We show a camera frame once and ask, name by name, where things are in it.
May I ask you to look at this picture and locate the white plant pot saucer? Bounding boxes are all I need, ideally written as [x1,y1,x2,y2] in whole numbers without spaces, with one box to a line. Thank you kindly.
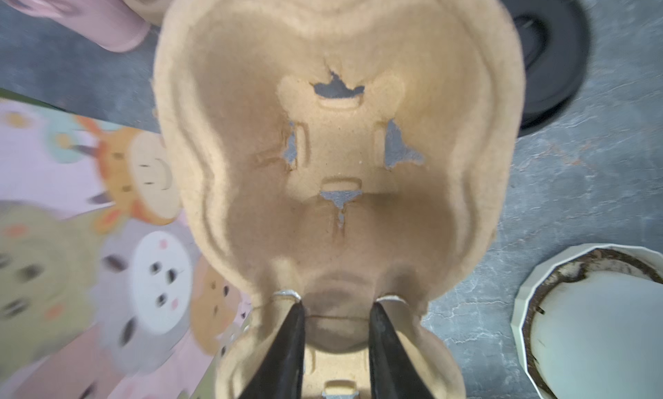
[511,244,662,398]

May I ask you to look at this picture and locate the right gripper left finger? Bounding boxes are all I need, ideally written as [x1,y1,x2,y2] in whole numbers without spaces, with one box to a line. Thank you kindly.
[239,302,306,399]

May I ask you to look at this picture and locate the stack of black cup lids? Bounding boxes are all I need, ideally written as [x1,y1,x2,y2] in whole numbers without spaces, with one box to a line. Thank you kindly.
[500,0,592,137]

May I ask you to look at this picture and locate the white cartoon paper gift bag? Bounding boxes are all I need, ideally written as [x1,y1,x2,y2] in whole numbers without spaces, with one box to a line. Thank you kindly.
[1,94,250,398]

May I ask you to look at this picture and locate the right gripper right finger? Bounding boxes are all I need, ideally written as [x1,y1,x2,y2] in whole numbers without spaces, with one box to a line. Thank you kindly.
[369,302,433,399]

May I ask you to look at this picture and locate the pink cup of stirrers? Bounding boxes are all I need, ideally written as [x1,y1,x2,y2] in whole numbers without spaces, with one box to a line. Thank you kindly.
[2,0,151,53]

